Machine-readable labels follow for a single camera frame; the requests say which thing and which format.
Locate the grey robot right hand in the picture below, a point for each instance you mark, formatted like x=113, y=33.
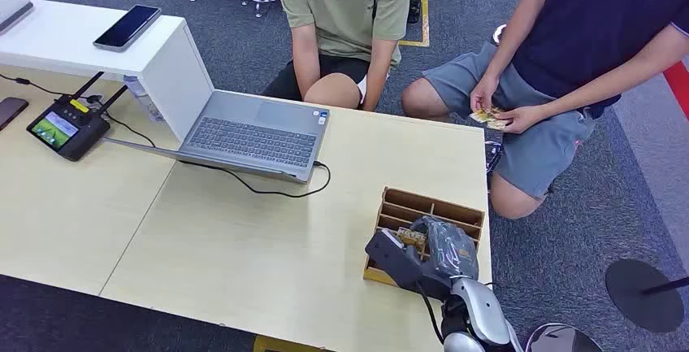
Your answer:
x=452, y=252

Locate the person's right hand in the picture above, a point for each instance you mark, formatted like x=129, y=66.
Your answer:
x=483, y=93

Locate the person's left hand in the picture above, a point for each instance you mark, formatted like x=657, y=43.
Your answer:
x=522, y=118

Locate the stack of gold cards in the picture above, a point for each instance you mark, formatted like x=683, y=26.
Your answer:
x=487, y=118

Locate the gold card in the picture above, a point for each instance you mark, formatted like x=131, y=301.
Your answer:
x=413, y=237

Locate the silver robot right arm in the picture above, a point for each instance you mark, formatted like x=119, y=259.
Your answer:
x=482, y=306

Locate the person's right forearm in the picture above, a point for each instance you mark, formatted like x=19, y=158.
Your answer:
x=514, y=42

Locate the person's left forearm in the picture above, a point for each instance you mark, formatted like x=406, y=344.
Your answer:
x=608, y=80

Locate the wooden card holder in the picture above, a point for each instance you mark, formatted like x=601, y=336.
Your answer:
x=430, y=208

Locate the person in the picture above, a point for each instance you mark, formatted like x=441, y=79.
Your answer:
x=344, y=5
x=581, y=32

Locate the yellow floor tape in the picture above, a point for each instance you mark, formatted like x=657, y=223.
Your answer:
x=424, y=26

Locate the silver robot body shell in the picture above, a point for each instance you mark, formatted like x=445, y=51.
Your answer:
x=560, y=339

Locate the red floor tape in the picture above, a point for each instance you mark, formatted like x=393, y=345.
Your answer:
x=678, y=88

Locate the black round stand base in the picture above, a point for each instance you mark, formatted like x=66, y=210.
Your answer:
x=643, y=295

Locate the clear plastic bottle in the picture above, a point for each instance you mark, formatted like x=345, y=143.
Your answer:
x=144, y=99

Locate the black smartphone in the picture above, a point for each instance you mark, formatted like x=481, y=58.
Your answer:
x=127, y=27

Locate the black remote controller with screen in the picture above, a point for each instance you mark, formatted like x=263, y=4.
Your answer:
x=67, y=131

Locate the white desk shelf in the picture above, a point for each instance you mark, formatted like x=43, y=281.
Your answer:
x=70, y=37

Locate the dark phone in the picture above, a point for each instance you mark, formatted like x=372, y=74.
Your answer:
x=11, y=110

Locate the grey closed laptop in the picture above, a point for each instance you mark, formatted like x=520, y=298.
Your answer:
x=11, y=10

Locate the dark wrist camera box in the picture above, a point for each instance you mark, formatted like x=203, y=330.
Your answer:
x=393, y=260

